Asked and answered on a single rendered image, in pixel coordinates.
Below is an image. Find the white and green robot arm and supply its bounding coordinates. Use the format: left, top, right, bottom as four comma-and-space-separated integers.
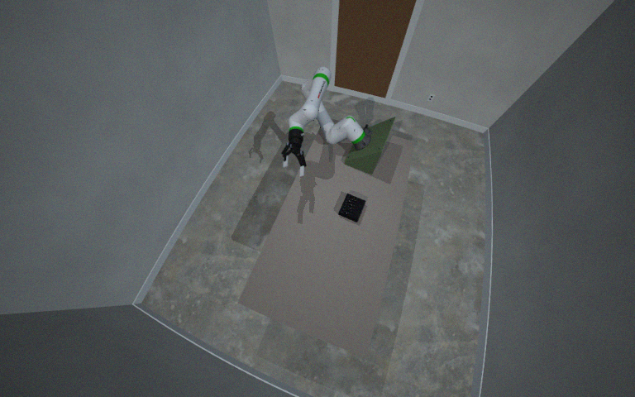
289, 67, 372, 151

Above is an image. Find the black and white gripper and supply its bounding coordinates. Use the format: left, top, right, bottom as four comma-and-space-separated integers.
281, 138, 307, 177

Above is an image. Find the black lighting desk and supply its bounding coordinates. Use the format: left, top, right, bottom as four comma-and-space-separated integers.
338, 194, 365, 222

